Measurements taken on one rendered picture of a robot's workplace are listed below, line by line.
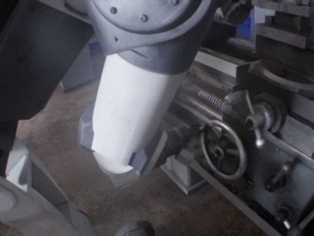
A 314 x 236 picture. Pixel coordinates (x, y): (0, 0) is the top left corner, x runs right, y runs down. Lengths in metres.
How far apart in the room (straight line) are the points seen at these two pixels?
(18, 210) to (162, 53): 0.36
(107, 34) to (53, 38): 0.11
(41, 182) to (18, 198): 0.14
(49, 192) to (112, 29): 0.47
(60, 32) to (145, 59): 0.11
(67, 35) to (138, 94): 0.12
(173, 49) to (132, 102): 0.07
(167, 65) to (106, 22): 0.08
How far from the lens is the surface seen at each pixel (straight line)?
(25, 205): 0.44
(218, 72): 0.98
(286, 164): 0.59
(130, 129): 0.27
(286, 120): 0.62
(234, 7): 1.11
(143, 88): 0.23
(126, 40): 0.17
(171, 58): 0.21
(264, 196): 0.82
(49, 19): 0.26
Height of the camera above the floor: 1.17
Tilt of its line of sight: 32 degrees down
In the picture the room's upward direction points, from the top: 6 degrees counter-clockwise
